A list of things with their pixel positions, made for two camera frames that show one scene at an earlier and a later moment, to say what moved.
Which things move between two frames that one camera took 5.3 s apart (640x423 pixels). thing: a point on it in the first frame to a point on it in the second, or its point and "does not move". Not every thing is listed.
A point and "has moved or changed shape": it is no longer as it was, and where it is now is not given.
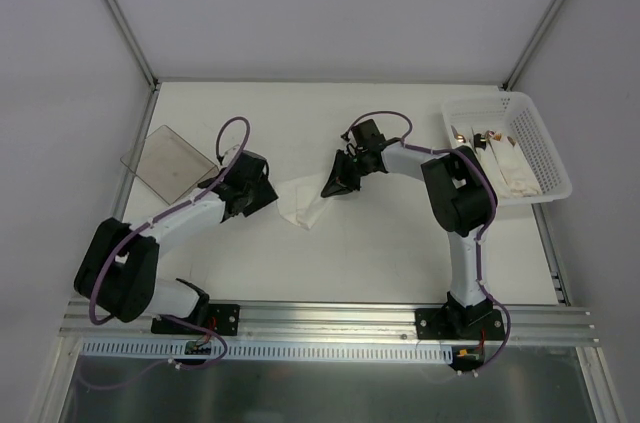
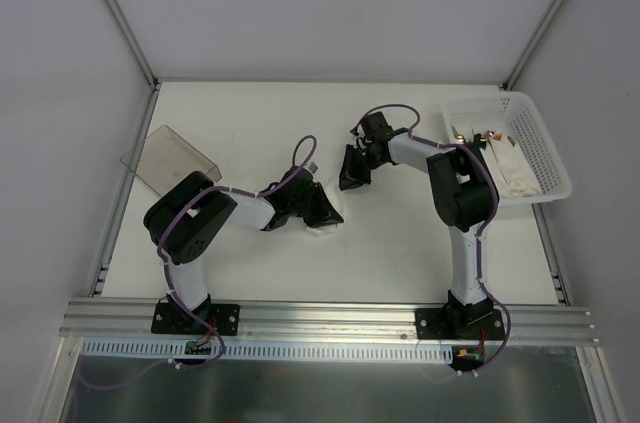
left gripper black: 255,191 to 314,203
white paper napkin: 301,201 has moved or changed shape
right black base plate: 460,324 does not move
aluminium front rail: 556,320 does not move
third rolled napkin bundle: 518,173 does not move
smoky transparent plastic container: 169,164 does not move
